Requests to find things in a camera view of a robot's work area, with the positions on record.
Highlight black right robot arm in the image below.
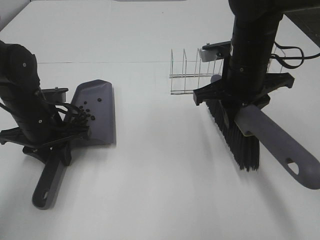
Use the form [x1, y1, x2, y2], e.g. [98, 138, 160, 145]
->
[193, 0, 320, 130]

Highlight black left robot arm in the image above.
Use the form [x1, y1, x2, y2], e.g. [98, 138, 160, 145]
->
[0, 41, 90, 163]

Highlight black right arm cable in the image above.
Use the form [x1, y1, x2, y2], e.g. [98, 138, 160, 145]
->
[268, 42, 320, 70]

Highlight purple brush black bristles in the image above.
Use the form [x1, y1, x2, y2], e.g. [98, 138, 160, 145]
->
[205, 94, 320, 190]

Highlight purple plastic dustpan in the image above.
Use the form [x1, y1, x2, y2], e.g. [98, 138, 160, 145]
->
[32, 79, 116, 210]

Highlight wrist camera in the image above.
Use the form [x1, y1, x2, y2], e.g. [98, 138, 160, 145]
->
[200, 41, 231, 63]
[41, 87, 69, 103]

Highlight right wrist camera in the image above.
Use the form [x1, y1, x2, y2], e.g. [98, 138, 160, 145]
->
[200, 41, 231, 63]

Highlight pile of coffee beans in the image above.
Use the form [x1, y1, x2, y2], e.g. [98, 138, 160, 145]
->
[73, 98, 102, 125]

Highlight wire dish rack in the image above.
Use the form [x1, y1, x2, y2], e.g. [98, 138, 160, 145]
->
[169, 47, 287, 96]

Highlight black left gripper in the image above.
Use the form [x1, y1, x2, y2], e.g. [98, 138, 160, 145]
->
[0, 122, 91, 166]

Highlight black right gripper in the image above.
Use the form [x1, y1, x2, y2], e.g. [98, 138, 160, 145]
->
[193, 73, 295, 129]

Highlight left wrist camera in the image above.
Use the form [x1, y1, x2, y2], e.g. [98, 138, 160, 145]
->
[41, 87, 69, 103]

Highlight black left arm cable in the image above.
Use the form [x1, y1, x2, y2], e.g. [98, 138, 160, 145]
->
[51, 102, 91, 137]

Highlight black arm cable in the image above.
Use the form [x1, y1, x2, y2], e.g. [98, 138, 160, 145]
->
[268, 42, 320, 70]
[51, 102, 91, 137]

